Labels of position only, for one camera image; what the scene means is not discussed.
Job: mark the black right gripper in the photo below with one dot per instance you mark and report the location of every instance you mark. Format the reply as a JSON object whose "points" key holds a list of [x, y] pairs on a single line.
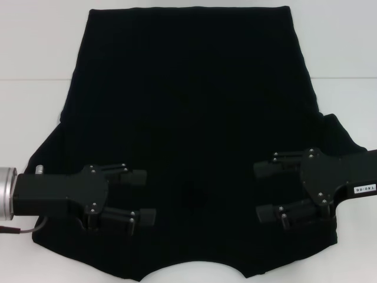
{"points": [[324, 177]]}

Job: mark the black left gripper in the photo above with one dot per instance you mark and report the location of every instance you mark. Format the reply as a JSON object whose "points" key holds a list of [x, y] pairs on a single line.
{"points": [[59, 191]]}

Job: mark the black t-shirt with white print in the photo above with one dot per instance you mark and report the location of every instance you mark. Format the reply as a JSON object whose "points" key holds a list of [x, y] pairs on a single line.
{"points": [[188, 103]]}

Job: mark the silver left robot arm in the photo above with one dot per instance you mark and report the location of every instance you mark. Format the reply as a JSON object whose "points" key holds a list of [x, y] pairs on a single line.
{"points": [[7, 191]]}

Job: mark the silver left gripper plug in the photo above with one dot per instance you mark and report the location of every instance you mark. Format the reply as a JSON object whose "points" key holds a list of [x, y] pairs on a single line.
{"points": [[39, 169]]}

